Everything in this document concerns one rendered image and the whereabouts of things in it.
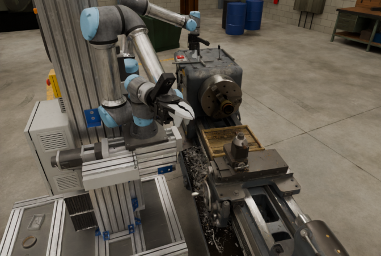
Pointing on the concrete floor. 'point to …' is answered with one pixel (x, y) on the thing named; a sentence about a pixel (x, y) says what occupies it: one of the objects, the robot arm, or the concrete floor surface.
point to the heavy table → (188, 5)
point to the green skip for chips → (161, 33)
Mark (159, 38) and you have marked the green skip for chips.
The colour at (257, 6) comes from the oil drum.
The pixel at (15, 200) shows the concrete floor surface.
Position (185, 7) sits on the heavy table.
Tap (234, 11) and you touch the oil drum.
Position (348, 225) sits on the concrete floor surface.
